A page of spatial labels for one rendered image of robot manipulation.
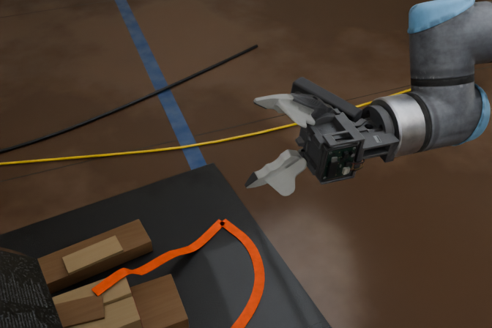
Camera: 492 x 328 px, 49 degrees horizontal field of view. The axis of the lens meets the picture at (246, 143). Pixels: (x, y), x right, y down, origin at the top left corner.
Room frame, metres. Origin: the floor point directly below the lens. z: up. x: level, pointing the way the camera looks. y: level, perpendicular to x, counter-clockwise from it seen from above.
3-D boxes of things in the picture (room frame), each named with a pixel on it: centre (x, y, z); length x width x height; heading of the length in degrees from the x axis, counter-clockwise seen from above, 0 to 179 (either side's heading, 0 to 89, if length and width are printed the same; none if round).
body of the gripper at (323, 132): (0.59, -0.14, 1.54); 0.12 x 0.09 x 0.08; 111
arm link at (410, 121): (0.62, -0.21, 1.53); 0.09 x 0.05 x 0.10; 21
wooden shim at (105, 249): (1.53, 0.69, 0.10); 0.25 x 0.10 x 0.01; 121
